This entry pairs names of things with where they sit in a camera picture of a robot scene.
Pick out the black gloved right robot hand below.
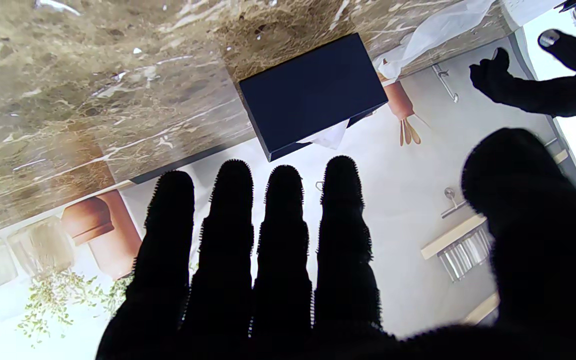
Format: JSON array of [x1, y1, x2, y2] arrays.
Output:
[[95, 127, 576, 360]]

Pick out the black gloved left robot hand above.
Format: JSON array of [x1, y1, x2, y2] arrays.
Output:
[[469, 29, 576, 118]]

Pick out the printed kitchen scene backdrop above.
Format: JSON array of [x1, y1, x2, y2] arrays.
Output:
[[0, 37, 576, 360]]

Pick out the black box with pink inside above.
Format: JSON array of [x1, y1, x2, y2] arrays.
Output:
[[238, 32, 389, 163]]

